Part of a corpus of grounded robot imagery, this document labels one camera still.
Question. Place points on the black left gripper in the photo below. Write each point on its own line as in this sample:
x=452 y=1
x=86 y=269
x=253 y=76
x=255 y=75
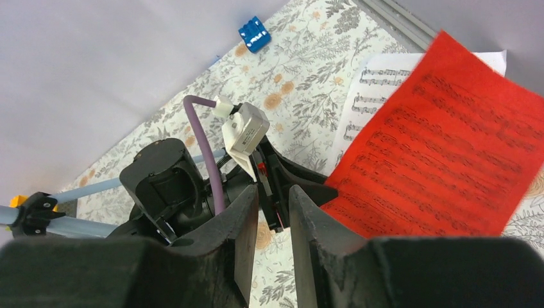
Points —
x=265 y=161

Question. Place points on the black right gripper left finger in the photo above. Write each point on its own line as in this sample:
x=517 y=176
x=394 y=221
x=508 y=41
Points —
x=208 y=267

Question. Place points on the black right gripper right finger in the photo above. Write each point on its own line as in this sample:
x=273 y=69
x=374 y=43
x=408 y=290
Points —
x=335 y=267

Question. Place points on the white sheet music page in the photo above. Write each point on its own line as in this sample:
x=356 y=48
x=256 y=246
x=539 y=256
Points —
x=373 y=83

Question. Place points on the red sheet music page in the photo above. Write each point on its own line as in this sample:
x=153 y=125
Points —
x=451 y=152

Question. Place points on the light blue music stand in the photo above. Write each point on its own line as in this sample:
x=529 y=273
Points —
x=67 y=202

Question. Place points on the blue toy brick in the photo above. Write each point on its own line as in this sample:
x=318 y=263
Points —
x=254 y=35

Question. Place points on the orange toy brick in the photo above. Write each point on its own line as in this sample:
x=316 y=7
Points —
x=17 y=201

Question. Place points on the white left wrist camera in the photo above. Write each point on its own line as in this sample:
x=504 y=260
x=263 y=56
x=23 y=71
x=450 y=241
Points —
x=242 y=131

